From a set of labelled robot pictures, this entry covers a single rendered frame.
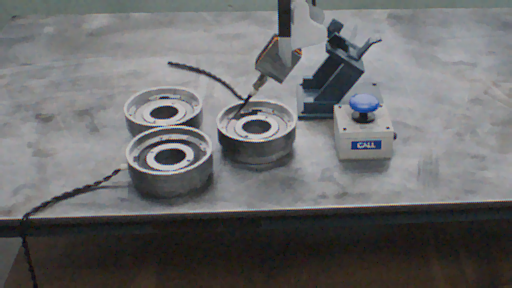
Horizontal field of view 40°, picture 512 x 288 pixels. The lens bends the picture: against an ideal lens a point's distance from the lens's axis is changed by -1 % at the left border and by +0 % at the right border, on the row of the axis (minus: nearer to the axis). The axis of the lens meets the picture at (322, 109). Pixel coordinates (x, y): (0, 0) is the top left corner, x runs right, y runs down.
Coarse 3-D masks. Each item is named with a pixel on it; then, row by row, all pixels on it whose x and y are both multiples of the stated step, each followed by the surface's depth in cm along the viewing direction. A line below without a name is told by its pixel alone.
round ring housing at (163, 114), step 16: (144, 96) 98; (160, 96) 99; (176, 96) 99; (192, 96) 98; (128, 112) 95; (144, 112) 95; (160, 112) 97; (176, 112) 97; (128, 128) 93; (144, 128) 91
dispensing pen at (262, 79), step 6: (270, 42) 88; (264, 48) 89; (300, 54) 89; (258, 60) 89; (258, 78) 90; (264, 78) 90; (258, 84) 90; (264, 84) 91; (252, 90) 91; (258, 90) 91; (246, 102) 92; (240, 108) 93
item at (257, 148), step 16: (224, 112) 94; (272, 112) 96; (288, 112) 94; (224, 128) 92; (240, 128) 92; (256, 128) 95; (272, 128) 92; (288, 128) 92; (224, 144) 90; (240, 144) 88; (256, 144) 88; (272, 144) 88; (288, 144) 90; (240, 160) 90; (256, 160) 90; (272, 160) 90
